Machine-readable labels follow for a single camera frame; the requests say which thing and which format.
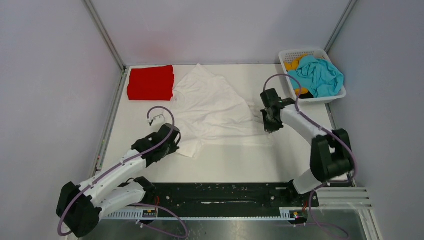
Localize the teal t shirt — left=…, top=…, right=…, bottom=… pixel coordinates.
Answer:
left=291, top=55, right=344, bottom=98

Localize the aluminium frame rail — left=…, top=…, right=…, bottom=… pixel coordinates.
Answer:
left=99, top=183, right=372, bottom=221

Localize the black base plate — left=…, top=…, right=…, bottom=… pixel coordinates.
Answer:
left=141, top=182, right=319, bottom=218

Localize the yellow t shirt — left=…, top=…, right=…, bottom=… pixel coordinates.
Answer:
left=283, top=53, right=309, bottom=95

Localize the white t shirt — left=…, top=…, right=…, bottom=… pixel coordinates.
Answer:
left=170, top=64, right=271, bottom=158

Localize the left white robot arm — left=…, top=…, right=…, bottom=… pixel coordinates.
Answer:
left=56, top=123, right=181, bottom=238

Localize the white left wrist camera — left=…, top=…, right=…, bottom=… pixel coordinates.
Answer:
left=148, top=114, right=166, bottom=127

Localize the folded red t shirt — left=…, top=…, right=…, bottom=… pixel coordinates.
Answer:
left=127, top=65, right=175, bottom=101

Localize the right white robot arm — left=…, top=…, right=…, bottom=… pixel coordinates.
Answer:
left=260, top=88, right=355, bottom=206

